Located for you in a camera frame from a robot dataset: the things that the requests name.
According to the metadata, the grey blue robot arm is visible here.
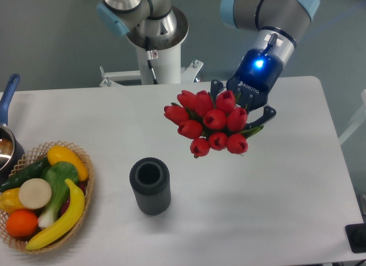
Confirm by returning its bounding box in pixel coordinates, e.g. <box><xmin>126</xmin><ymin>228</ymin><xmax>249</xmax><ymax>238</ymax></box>
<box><xmin>97</xmin><ymin>0</ymin><xmax>320</xmax><ymax>129</ymax></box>

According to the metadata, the white frame at right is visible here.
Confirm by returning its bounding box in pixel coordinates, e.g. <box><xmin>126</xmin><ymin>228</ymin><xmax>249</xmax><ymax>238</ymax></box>
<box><xmin>339</xmin><ymin>89</ymin><xmax>365</xmax><ymax>145</ymax></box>

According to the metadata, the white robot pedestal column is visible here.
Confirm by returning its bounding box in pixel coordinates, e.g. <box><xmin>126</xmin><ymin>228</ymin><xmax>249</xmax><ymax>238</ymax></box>
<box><xmin>136</xmin><ymin>45</ymin><xmax>181</xmax><ymax>85</ymax></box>

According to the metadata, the yellow squash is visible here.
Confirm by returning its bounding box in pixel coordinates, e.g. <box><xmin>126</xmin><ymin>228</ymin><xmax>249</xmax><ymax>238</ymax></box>
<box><xmin>47</xmin><ymin>145</ymin><xmax>89</xmax><ymax>181</ymax></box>

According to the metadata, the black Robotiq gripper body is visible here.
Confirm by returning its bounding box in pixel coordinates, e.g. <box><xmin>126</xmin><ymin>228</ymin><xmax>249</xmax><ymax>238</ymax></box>
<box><xmin>226</xmin><ymin>49</ymin><xmax>283</xmax><ymax>111</ymax></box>

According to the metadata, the green bok choy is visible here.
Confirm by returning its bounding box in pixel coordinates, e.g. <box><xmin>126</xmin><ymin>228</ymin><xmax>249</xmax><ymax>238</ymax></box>
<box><xmin>38</xmin><ymin>161</ymin><xmax>79</xmax><ymax>229</ymax></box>

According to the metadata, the woven wicker basket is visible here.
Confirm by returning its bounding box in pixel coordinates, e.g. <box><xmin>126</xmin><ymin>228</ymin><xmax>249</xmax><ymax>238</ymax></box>
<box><xmin>1</xmin><ymin>141</ymin><xmax>94</xmax><ymax>254</ymax></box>

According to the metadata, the green cucumber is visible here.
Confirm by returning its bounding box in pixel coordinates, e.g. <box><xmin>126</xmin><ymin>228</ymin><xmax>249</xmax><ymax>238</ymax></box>
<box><xmin>1</xmin><ymin>157</ymin><xmax>50</xmax><ymax>193</ymax></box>

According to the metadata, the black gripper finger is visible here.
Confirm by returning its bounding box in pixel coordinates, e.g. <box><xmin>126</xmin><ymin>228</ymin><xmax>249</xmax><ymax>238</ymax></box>
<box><xmin>245</xmin><ymin>105</ymin><xmax>277</xmax><ymax>130</ymax></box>
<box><xmin>210</xmin><ymin>80</ymin><xmax>224</xmax><ymax>98</ymax></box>

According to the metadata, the beige round radish slice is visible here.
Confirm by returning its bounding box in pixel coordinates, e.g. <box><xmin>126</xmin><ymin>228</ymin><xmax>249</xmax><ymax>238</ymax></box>
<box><xmin>18</xmin><ymin>178</ymin><xmax>52</xmax><ymax>209</ymax></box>

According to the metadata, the blue handled saucepan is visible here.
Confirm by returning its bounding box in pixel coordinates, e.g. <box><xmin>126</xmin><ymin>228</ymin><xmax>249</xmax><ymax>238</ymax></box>
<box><xmin>1</xmin><ymin>74</ymin><xmax>25</xmax><ymax>184</ymax></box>

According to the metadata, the yellow banana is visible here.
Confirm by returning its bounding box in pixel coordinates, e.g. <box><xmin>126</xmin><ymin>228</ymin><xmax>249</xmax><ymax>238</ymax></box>
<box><xmin>26</xmin><ymin>178</ymin><xmax>85</xmax><ymax>251</ymax></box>

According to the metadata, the yellow bell pepper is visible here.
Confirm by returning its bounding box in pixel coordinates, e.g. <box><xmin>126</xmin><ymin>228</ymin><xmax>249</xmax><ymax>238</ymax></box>
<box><xmin>0</xmin><ymin>188</ymin><xmax>26</xmax><ymax>213</ymax></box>

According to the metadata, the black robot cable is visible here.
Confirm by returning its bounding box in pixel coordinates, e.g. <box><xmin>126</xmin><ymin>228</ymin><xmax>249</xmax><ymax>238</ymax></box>
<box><xmin>144</xmin><ymin>36</ymin><xmax>159</xmax><ymax>85</ymax></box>

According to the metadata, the dark grey ribbed vase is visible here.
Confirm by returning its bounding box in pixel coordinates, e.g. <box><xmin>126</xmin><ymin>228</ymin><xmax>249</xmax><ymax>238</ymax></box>
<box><xmin>129</xmin><ymin>157</ymin><xmax>171</xmax><ymax>216</ymax></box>

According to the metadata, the black device at table edge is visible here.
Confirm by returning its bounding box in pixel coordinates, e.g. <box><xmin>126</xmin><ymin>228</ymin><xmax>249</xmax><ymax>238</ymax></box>
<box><xmin>345</xmin><ymin>223</ymin><xmax>366</xmax><ymax>253</ymax></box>

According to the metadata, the red tulip bouquet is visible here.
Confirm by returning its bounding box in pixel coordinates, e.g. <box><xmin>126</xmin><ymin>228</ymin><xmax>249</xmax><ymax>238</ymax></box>
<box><xmin>164</xmin><ymin>90</ymin><xmax>263</xmax><ymax>158</ymax></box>

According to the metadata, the orange fruit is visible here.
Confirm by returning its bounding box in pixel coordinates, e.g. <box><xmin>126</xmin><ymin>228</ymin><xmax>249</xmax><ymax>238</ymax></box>
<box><xmin>6</xmin><ymin>209</ymin><xmax>38</xmax><ymax>237</ymax></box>

